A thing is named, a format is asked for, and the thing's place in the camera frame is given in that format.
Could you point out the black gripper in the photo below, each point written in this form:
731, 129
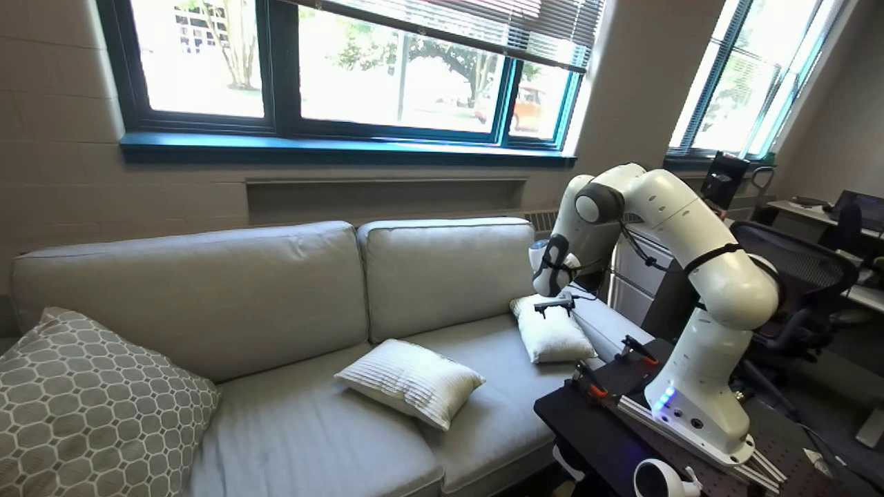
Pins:
556, 299

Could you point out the white VR controller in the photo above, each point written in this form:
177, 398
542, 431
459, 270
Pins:
663, 481

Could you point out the grey lattice pattern pillow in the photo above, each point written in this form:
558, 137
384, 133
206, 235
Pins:
93, 415

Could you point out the black robot table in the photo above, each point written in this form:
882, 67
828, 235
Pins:
589, 431

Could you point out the white desk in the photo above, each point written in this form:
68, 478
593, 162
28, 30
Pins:
871, 293

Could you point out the black device by window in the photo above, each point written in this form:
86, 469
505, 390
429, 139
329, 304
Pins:
728, 182

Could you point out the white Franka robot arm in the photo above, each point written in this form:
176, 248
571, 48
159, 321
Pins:
719, 278

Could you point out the grey fabric sofa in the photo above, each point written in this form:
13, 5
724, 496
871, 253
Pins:
611, 333

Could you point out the white striped pillow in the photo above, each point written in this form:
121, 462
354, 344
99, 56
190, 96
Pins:
554, 339
411, 380

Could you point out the black monitor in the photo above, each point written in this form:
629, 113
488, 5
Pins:
860, 211

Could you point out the narrow blue framed window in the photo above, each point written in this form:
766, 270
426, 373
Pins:
746, 84

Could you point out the grey sofa seat cushion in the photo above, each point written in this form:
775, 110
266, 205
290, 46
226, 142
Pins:
304, 431
502, 397

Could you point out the wide blue framed window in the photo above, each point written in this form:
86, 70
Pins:
194, 56

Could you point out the black office chair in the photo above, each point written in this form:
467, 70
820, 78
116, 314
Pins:
803, 278

